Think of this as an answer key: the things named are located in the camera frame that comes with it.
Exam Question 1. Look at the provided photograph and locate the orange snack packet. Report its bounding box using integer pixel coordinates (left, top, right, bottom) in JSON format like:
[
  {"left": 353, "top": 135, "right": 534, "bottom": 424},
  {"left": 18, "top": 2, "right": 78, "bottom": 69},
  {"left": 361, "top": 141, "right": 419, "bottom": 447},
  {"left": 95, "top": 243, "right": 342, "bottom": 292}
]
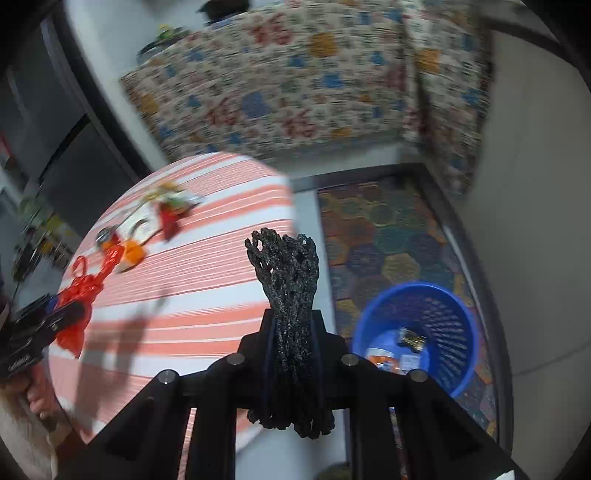
[{"left": 367, "top": 348, "right": 403, "bottom": 371}]

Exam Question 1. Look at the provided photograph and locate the black clay pot orange lid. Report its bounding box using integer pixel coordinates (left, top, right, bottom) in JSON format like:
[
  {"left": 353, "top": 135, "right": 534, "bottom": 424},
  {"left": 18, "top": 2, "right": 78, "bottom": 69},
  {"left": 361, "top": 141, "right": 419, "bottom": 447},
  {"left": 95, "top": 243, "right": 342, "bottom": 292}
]
[{"left": 198, "top": 0, "right": 253, "bottom": 27}]

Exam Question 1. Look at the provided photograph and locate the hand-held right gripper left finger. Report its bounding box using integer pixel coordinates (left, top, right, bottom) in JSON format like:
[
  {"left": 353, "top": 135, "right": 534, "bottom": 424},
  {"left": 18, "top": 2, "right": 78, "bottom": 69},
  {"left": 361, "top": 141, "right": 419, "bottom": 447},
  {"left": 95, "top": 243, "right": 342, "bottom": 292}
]
[{"left": 60, "top": 308, "right": 279, "bottom": 480}]

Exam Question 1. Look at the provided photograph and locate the gold foil wrapper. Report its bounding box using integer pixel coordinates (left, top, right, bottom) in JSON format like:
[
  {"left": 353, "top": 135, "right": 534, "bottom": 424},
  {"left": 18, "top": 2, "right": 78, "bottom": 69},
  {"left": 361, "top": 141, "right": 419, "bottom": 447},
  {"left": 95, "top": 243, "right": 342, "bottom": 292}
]
[{"left": 399, "top": 328, "right": 426, "bottom": 352}]

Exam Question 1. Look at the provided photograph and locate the person's left hand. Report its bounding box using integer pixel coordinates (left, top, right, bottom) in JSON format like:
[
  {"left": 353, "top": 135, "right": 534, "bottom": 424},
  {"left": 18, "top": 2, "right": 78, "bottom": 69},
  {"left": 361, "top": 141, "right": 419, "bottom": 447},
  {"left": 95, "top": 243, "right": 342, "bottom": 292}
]
[{"left": 21, "top": 366, "right": 62, "bottom": 419}]

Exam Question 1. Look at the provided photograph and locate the white red label wrapper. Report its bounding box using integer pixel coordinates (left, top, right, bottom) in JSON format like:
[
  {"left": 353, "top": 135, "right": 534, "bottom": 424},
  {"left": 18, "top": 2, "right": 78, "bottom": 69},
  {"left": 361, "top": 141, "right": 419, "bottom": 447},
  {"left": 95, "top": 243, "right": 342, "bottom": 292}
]
[{"left": 115, "top": 216, "right": 154, "bottom": 245}]

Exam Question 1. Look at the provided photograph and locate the blue plastic mesh basket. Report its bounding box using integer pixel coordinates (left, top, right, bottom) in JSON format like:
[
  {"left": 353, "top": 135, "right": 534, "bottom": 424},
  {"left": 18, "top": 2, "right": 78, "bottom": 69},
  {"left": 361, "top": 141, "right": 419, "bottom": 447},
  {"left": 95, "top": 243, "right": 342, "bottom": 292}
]
[{"left": 351, "top": 282, "right": 479, "bottom": 400}]

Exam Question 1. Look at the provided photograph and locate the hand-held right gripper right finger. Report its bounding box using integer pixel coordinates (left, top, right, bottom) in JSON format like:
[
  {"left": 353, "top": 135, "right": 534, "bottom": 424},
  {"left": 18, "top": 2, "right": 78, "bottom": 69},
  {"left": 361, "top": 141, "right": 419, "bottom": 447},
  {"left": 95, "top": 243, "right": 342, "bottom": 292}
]
[{"left": 313, "top": 310, "right": 525, "bottom": 480}]

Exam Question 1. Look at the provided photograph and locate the small orange wrapper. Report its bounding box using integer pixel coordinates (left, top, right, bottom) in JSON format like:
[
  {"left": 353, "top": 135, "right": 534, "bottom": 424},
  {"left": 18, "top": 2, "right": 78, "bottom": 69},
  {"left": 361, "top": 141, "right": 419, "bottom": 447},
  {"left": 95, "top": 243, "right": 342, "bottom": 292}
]
[{"left": 119, "top": 242, "right": 147, "bottom": 271}]

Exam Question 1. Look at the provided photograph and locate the grey refrigerator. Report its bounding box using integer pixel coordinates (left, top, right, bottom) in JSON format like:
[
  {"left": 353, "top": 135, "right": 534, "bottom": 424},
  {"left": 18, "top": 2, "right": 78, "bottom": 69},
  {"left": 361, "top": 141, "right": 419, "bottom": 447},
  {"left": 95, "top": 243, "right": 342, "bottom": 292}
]
[{"left": 0, "top": 18, "right": 154, "bottom": 232}]

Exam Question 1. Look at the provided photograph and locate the black foam net sleeve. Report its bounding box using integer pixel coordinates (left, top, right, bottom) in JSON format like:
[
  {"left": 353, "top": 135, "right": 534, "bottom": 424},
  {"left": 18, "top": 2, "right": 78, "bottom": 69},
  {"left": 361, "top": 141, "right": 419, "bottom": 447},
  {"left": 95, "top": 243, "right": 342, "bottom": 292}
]
[{"left": 244, "top": 226, "right": 336, "bottom": 439}]

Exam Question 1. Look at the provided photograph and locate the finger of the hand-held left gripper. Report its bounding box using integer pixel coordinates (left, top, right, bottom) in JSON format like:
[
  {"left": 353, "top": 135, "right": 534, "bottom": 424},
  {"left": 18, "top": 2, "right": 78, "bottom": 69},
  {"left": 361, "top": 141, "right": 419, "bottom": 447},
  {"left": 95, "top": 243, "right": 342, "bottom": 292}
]
[
  {"left": 45, "top": 302, "right": 92, "bottom": 334},
  {"left": 16, "top": 295, "right": 62, "bottom": 320}
]

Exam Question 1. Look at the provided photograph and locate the red snack wrapper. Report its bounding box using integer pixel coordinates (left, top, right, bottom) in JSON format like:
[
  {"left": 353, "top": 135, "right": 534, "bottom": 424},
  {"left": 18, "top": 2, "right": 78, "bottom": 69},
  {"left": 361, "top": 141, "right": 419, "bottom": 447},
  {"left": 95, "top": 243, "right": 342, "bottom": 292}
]
[{"left": 159, "top": 203, "right": 182, "bottom": 241}]

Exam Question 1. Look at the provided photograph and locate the striped round table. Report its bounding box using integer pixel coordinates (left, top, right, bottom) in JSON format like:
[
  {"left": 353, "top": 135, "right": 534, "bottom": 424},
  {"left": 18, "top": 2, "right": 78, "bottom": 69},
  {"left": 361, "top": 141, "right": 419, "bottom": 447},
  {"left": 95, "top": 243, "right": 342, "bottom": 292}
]
[{"left": 46, "top": 152, "right": 297, "bottom": 459}]

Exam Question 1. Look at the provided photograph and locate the colourful hexagon floor mat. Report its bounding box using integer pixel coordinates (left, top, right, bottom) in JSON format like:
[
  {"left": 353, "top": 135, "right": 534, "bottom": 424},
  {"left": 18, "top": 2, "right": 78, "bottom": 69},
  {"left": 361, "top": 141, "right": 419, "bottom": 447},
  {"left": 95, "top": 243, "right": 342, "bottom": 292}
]
[{"left": 318, "top": 177, "right": 502, "bottom": 437}]

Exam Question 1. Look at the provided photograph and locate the red plastic bag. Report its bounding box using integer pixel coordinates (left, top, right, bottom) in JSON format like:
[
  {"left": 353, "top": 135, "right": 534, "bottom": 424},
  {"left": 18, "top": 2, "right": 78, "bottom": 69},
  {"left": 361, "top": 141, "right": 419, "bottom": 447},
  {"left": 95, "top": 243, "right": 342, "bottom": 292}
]
[{"left": 54, "top": 244, "right": 126, "bottom": 360}]

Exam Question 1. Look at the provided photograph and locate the narrow floral printed cloth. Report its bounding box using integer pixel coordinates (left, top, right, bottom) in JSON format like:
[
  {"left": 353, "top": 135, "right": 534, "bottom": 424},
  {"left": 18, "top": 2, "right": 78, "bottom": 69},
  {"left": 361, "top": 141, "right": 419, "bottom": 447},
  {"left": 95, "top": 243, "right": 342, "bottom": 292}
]
[{"left": 399, "top": 0, "right": 493, "bottom": 195}]

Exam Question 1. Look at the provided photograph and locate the pale green snack packet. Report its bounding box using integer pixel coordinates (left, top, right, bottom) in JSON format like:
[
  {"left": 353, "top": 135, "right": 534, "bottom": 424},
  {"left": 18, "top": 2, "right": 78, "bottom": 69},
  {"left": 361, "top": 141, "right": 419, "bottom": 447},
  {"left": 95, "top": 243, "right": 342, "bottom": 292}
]
[{"left": 143, "top": 181, "right": 205, "bottom": 209}]

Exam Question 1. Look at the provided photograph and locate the storage rack with goods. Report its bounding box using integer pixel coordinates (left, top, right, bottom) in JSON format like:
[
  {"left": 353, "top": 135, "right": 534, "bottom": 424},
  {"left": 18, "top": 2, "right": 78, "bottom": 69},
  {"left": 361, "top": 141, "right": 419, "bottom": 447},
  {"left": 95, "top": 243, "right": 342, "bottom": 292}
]
[{"left": 11, "top": 193, "right": 82, "bottom": 283}]

